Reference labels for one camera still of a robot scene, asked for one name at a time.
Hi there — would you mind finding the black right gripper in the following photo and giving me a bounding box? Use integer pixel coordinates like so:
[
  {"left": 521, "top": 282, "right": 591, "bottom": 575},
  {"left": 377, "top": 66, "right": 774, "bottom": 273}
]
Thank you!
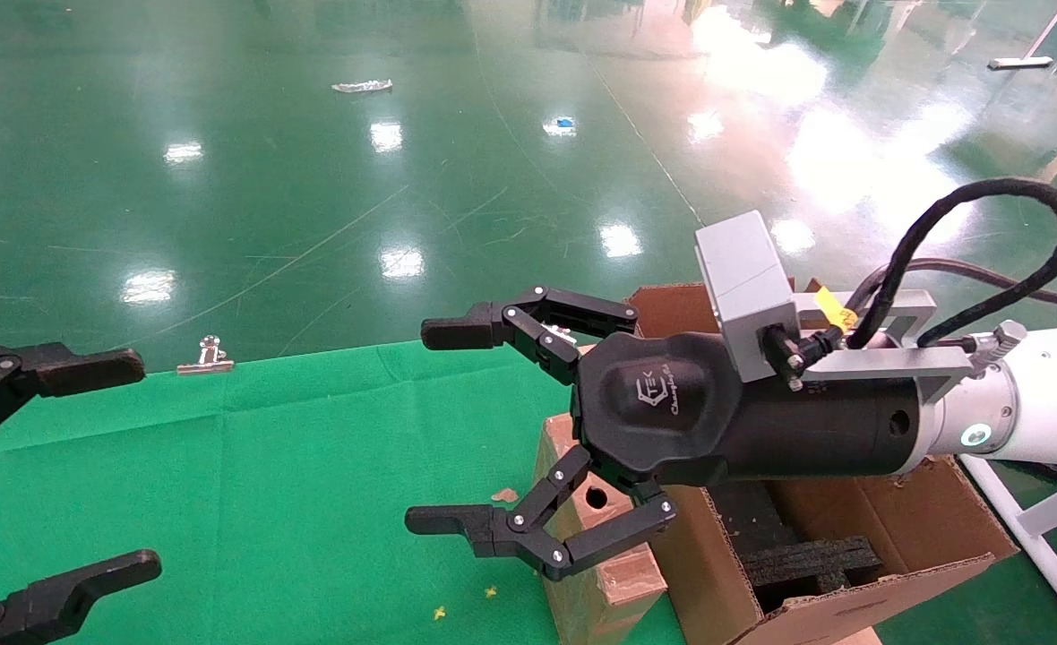
[{"left": 405, "top": 286, "right": 929, "bottom": 582}]

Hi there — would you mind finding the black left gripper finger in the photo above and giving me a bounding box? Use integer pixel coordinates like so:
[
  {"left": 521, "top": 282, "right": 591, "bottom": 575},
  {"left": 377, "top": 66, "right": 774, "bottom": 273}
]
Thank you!
[
  {"left": 0, "top": 338, "right": 146, "bottom": 460},
  {"left": 0, "top": 549, "right": 163, "bottom": 645}
]

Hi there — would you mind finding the small brown cardboard box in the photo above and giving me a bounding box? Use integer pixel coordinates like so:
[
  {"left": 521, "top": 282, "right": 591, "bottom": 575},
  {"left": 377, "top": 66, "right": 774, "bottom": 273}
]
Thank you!
[{"left": 533, "top": 412, "right": 670, "bottom": 645}]

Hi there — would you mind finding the large open cardboard carton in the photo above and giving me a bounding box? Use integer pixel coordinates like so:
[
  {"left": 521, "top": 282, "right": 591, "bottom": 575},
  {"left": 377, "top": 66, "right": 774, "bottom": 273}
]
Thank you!
[{"left": 627, "top": 282, "right": 1020, "bottom": 645}]

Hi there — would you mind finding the silver binder clip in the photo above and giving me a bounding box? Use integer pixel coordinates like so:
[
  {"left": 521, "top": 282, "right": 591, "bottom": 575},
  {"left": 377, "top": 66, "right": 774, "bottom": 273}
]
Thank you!
[{"left": 176, "top": 334, "right": 236, "bottom": 376}]

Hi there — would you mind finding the green table cloth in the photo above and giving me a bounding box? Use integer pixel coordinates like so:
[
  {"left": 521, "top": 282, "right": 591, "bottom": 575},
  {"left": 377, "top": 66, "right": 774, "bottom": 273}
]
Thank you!
[{"left": 0, "top": 339, "right": 691, "bottom": 645}]

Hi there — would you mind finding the black foam insert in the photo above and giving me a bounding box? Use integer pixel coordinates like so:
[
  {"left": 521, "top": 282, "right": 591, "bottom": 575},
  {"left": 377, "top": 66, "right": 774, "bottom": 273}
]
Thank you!
[{"left": 717, "top": 479, "right": 883, "bottom": 615}]

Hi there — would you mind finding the white table leg foot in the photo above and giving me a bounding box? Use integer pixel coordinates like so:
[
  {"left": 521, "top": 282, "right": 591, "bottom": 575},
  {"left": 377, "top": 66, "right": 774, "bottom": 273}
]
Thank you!
[{"left": 987, "top": 0, "right": 1057, "bottom": 71}]

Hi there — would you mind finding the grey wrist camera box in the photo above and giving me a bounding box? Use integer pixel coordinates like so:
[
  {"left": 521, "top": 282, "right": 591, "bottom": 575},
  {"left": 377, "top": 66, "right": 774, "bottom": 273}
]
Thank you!
[{"left": 694, "top": 211, "right": 803, "bottom": 384}]

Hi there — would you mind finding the yellow cable tag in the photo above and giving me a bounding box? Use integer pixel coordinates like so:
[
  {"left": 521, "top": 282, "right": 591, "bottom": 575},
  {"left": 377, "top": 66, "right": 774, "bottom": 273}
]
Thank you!
[{"left": 813, "top": 285, "right": 859, "bottom": 331}]

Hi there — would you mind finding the silver camera mount bracket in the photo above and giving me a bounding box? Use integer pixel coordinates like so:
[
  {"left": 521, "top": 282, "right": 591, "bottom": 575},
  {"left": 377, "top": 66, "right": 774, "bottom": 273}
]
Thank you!
[{"left": 793, "top": 288, "right": 1027, "bottom": 404}]

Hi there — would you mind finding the thin black cable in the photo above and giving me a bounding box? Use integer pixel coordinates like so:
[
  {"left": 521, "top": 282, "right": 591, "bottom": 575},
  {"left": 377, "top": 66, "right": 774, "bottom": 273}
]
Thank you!
[{"left": 851, "top": 258, "right": 1057, "bottom": 313}]

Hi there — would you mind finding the thick black looped cable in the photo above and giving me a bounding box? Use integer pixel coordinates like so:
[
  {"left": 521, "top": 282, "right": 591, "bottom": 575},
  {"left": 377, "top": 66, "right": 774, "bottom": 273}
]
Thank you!
[{"left": 846, "top": 177, "right": 1057, "bottom": 350}]

